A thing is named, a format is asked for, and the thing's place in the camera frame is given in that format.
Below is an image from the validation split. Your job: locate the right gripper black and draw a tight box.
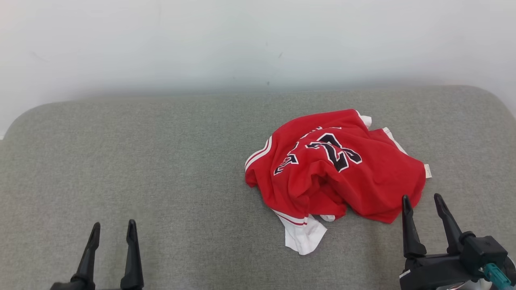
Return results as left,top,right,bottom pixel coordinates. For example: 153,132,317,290
399,193,490,290

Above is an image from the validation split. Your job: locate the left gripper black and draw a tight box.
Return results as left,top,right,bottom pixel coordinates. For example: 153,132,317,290
50,220,145,290

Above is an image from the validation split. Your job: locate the red and white jersey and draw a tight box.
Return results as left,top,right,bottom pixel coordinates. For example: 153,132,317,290
244,109,433,256

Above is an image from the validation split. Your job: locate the grey fabric sofa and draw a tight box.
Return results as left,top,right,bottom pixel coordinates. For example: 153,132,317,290
0,85,516,290

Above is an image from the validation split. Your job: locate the right camera teal plug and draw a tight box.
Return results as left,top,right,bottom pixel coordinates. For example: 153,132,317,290
483,263,513,290

